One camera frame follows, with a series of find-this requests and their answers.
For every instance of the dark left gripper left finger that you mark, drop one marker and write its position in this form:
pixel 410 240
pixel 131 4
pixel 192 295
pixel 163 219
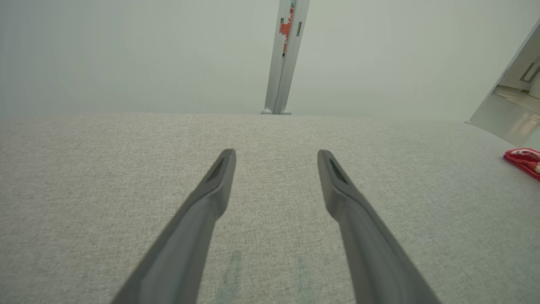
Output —
pixel 190 236

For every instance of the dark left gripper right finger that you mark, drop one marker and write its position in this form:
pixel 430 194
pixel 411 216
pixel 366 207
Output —
pixel 367 245

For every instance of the red basketball jersey white trim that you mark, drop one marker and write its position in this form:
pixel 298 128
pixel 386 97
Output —
pixel 523 162

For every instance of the grey fabric sofa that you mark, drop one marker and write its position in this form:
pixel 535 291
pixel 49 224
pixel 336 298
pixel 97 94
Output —
pixel 126 169

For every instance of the grey partition post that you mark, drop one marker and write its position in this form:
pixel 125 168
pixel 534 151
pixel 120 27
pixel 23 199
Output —
pixel 278 84

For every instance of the orange sticker on post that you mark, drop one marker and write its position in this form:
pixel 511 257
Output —
pixel 286 29

